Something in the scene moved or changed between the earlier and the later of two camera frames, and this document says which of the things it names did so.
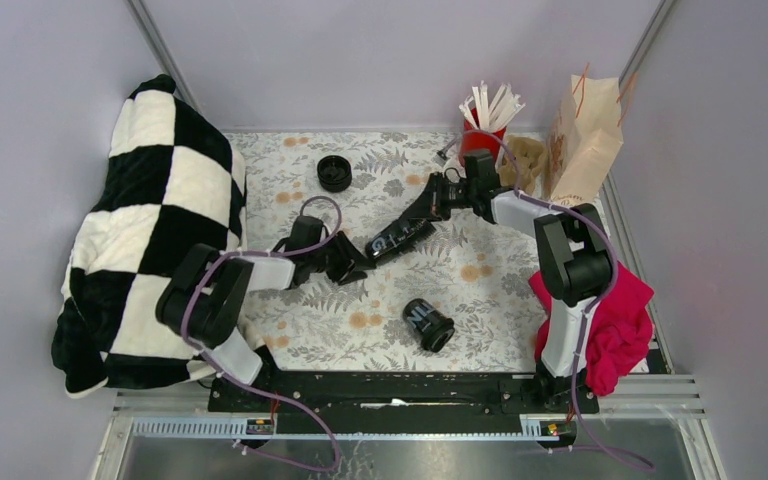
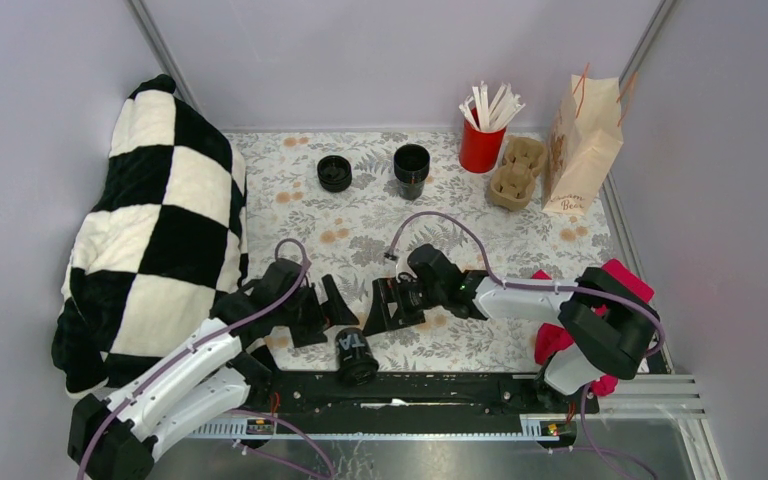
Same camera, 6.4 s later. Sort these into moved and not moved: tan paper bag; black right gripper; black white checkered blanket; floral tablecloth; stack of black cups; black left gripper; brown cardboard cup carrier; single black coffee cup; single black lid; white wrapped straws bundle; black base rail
Moved: single black lid; black right gripper; black left gripper; single black coffee cup; stack of black cups
Not moved: white wrapped straws bundle; floral tablecloth; black base rail; tan paper bag; black white checkered blanket; brown cardboard cup carrier
